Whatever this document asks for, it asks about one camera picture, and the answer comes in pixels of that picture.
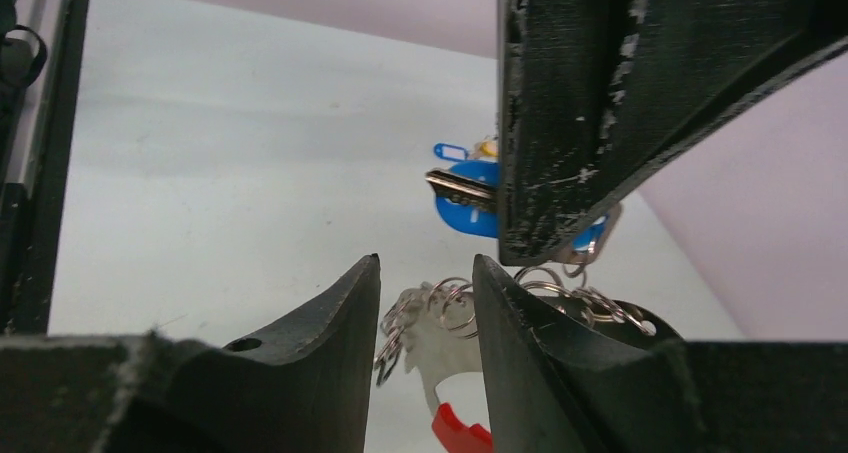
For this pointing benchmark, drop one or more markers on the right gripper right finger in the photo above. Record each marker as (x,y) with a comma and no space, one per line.
(555,385)

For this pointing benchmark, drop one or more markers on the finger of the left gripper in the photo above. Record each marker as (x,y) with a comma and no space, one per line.
(596,96)

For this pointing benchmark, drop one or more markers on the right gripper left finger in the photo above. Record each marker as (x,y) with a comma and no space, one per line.
(299,384)

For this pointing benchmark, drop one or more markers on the red-handled metal key holder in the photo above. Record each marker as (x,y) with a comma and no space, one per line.
(432,328)

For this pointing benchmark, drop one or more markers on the blue-tagged key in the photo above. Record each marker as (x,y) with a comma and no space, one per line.
(450,152)
(477,195)

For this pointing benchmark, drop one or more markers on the blue-tagged loose key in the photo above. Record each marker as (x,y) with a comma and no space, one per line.
(450,152)

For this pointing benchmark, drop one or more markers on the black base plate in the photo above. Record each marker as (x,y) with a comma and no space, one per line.
(32,207)

